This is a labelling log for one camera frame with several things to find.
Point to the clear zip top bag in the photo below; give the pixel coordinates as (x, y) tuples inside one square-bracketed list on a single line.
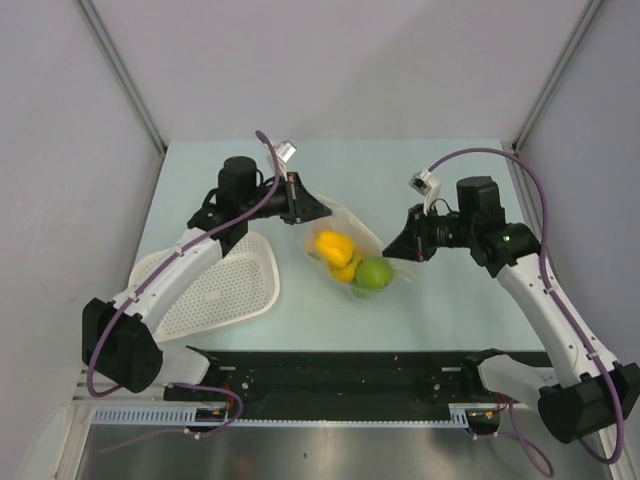
[(367, 244)]

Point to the white slotted cable duct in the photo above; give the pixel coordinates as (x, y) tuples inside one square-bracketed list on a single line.
[(452, 416)]

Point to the yellow fake bell pepper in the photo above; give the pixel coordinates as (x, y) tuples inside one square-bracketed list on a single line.
[(337, 249)]

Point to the right aluminium frame post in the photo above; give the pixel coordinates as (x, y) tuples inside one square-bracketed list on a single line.
[(568, 52)]

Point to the yellow fake banana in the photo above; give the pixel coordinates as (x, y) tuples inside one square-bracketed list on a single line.
[(345, 274)]

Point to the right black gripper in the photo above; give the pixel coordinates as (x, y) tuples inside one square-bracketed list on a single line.
[(414, 243)]

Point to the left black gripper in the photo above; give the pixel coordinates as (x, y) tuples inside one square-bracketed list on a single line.
[(300, 206)]

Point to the left aluminium frame post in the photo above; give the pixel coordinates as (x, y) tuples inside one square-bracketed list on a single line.
[(115, 62)]

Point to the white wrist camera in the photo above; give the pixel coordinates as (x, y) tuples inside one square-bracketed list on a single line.
[(425, 183), (284, 151)]

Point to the white perforated plastic basket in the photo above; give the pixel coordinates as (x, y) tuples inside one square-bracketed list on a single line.
[(199, 291)]

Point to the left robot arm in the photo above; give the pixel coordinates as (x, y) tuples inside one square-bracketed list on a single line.
[(118, 335)]

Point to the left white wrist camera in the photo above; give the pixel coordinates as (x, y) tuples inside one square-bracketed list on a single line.
[(284, 151)]

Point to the aluminium frame post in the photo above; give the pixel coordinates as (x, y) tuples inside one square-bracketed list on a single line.
[(568, 52), (115, 62)]

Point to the green fake apple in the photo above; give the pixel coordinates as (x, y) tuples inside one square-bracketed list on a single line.
[(374, 273)]

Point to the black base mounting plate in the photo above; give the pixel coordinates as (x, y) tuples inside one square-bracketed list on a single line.
[(339, 383)]

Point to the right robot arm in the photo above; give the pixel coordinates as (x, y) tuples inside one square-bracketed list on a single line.
[(586, 388)]

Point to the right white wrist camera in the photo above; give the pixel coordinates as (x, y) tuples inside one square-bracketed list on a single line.
[(425, 183)]

